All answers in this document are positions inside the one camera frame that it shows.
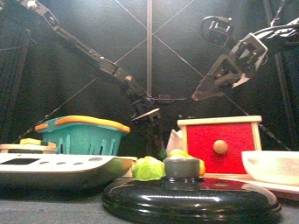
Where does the dark eggplant green stem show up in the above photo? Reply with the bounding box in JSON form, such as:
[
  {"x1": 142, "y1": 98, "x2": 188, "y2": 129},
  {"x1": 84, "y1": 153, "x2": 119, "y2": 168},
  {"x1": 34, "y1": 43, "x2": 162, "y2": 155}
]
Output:
[{"x1": 156, "y1": 149, "x2": 170, "y2": 162}]

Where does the teal basket with orange rim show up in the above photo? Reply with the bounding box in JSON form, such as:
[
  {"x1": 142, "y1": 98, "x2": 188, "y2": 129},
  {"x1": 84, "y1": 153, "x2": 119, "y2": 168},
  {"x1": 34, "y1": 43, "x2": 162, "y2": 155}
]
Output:
[{"x1": 34, "y1": 115, "x2": 132, "y2": 157}]

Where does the yellow toy fruit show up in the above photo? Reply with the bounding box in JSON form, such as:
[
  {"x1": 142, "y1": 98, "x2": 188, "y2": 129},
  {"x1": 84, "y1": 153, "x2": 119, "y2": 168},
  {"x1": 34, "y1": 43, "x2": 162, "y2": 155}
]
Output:
[{"x1": 167, "y1": 148, "x2": 207, "y2": 178}]

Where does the green toy lettuce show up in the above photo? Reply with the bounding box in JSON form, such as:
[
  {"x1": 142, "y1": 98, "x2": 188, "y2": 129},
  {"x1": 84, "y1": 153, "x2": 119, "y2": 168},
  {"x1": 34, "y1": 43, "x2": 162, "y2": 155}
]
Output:
[{"x1": 131, "y1": 156, "x2": 167, "y2": 182}]

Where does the red wooden drawer box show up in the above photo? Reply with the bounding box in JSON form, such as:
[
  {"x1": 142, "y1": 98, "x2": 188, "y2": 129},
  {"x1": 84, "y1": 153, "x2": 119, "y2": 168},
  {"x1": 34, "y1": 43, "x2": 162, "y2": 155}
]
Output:
[{"x1": 176, "y1": 115, "x2": 263, "y2": 175}]

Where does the black pot lid grey knob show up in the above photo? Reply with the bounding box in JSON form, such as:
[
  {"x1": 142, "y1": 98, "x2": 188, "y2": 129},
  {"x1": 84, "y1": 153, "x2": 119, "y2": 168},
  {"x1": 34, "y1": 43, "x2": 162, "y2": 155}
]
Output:
[{"x1": 100, "y1": 156, "x2": 283, "y2": 224}]

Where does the grey white toy appliance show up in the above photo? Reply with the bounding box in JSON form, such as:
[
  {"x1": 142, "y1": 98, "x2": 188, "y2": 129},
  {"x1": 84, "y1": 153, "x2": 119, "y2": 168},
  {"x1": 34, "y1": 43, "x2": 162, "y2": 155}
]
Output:
[{"x1": 0, "y1": 152, "x2": 136, "y2": 191}]

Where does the yellow block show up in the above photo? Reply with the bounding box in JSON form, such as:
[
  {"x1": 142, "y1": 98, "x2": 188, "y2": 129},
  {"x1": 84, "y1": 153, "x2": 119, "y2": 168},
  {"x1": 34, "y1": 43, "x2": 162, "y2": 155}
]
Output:
[{"x1": 19, "y1": 137, "x2": 43, "y2": 146}]

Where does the white bowl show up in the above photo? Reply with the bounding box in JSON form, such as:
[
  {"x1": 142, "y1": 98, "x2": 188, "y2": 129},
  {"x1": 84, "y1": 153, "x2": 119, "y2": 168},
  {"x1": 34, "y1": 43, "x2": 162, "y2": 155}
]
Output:
[{"x1": 240, "y1": 150, "x2": 299, "y2": 187}]

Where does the wooden tray with blocks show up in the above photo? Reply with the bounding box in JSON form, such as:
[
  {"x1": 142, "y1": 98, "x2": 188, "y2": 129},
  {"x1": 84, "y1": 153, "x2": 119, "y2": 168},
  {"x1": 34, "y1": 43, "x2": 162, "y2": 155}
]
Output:
[{"x1": 0, "y1": 142, "x2": 59, "y2": 155}]

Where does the light wooden board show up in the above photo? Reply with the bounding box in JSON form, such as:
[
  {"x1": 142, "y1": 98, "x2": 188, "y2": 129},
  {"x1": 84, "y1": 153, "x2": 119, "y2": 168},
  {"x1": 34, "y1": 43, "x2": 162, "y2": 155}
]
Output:
[{"x1": 202, "y1": 172, "x2": 299, "y2": 203}]

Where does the grey vertical frame pole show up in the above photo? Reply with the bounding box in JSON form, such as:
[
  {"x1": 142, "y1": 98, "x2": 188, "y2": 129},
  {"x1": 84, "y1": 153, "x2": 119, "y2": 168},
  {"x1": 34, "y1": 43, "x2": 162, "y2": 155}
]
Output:
[{"x1": 144, "y1": 0, "x2": 155, "y2": 99}]

